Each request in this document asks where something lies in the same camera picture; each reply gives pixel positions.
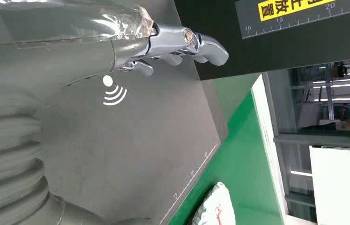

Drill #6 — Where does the grey parcel red stripe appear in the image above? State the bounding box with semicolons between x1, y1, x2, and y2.
192;182;236;225

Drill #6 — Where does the green conveyor belt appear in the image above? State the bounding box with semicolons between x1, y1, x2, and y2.
168;73;287;225

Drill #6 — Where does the black scanner column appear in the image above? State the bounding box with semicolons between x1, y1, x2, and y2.
174;0;350;82

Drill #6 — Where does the ruler label yellow sticker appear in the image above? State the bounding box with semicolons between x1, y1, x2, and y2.
235;0;350;39

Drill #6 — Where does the white board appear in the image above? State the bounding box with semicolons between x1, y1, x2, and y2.
310;146;350;225

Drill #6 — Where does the black scanner base plate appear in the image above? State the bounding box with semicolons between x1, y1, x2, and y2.
35;0;230;225

